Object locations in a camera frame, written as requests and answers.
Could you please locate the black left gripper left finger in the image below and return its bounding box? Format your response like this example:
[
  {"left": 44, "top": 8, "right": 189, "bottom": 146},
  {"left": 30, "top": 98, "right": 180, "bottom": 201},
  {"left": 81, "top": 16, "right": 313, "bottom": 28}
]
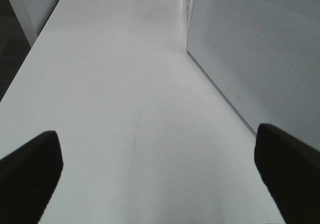
[{"left": 0, "top": 131, "right": 64, "bottom": 223}]

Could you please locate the white microwave door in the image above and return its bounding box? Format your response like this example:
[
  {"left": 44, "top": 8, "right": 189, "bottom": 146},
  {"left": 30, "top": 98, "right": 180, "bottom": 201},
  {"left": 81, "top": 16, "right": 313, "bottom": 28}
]
[{"left": 187, "top": 0, "right": 320, "bottom": 148}]

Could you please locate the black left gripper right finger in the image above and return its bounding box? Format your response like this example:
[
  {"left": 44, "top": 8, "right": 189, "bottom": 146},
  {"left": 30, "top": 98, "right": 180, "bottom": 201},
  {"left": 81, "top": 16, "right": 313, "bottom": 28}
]
[{"left": 254, "top": 123, "right": 320, "bottom": 223}]

